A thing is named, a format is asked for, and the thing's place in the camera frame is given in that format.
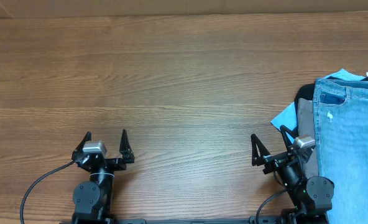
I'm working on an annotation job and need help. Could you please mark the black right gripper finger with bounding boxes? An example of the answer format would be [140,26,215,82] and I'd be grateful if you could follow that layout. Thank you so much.
[251,134,271,166]
[279,125,298,151]

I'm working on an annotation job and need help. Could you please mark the grey folded trousers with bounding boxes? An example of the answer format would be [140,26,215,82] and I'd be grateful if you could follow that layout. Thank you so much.
[297,98,319,178]

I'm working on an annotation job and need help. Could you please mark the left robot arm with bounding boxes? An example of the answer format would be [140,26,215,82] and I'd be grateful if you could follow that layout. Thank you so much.
[71,130,135,223]

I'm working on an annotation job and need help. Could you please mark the black folded garment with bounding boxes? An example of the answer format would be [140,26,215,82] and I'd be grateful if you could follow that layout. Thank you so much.
[294,77,368,111]

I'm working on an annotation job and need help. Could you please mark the light blue folded shirt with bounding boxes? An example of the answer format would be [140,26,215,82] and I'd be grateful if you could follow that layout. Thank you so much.
[271,68,365,131]

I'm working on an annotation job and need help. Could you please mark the light blue denim jeans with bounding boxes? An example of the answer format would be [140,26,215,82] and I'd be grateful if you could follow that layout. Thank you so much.
[313,79,368,223]

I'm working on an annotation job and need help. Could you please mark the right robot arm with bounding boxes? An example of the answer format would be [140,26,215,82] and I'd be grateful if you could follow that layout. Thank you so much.
[251,125,334,223]

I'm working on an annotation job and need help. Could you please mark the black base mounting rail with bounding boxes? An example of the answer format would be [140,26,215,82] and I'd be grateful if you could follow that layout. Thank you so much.
[59,215,329,224]

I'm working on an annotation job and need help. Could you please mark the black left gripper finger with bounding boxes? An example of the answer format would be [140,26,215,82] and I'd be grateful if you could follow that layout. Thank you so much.
[71,131,91,161]
[119,129,135,164]

